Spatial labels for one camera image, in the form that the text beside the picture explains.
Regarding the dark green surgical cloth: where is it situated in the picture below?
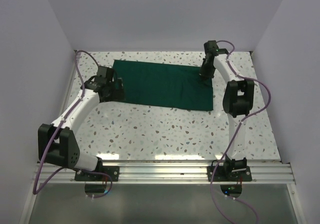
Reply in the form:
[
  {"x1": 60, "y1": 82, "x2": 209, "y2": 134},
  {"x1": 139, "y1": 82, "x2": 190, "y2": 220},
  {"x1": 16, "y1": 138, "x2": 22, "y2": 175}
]
[{"x1": 113, "y1": 60, "x2": 214, "y2": 111}]

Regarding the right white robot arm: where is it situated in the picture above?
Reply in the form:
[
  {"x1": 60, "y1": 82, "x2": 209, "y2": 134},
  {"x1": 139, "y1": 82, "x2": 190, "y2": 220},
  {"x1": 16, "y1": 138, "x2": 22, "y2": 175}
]
[{"x1": 199, "y1": 40, "x2": 255, "y2": 182}]

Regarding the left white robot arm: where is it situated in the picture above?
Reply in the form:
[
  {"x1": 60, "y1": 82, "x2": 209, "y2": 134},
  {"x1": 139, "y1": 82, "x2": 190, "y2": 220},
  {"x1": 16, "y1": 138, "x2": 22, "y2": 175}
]
[{"x1": 38, "y1": 66, "x2": 125, "y2": 181}]

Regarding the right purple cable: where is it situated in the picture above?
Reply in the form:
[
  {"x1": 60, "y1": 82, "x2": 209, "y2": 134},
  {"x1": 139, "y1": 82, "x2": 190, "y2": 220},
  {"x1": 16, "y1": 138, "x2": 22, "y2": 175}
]
[{"x1": 209, "y1": 40, "x2": 272, "y2": 224}]

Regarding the purple cable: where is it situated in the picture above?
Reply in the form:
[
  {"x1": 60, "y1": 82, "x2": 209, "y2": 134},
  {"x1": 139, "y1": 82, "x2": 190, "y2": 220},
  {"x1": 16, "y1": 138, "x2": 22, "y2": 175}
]
[
  {"x1": 209, "y1": 40, "x2": 272, "y2": 224},
  {"x1": 32, "y1": 50, "x2": 113, "y2": 199}
]

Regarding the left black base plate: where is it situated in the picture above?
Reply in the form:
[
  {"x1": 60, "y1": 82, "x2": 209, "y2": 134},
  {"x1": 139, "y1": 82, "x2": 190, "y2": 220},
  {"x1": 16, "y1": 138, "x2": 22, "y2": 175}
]
[{"x1": 74, "y1": 166, "x2": 120, "y2": 182}]

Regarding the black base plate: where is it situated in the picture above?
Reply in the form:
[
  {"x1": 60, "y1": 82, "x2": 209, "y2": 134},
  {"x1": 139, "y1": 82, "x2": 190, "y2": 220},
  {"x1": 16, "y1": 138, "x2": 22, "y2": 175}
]
[
  {"x1": 74, "y1": 166, "x2": 120, "y2": 182},
  {"x1": 213, "y1": 166, "x2": 253, "y2": 182}
]

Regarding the aluminium mounting rail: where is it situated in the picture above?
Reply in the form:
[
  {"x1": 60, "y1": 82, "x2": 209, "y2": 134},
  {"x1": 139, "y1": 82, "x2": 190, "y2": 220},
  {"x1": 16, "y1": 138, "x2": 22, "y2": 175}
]
[{"x1": 20, "y1": 160, "x2": 307, "y2": 224}]

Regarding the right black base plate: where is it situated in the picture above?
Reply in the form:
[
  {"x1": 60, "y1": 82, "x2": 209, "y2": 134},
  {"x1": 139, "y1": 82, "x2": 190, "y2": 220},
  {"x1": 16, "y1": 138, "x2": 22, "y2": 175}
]
[{"x1": 213, "y1": 166, "x2": 253, "y2": 182}]

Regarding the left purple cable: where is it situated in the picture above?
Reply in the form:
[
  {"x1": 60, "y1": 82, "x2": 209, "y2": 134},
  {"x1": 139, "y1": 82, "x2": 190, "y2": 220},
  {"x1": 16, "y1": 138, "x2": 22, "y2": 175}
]
[{"x1": 32, "y1": 50, "x2": 113, "y2": 199}]

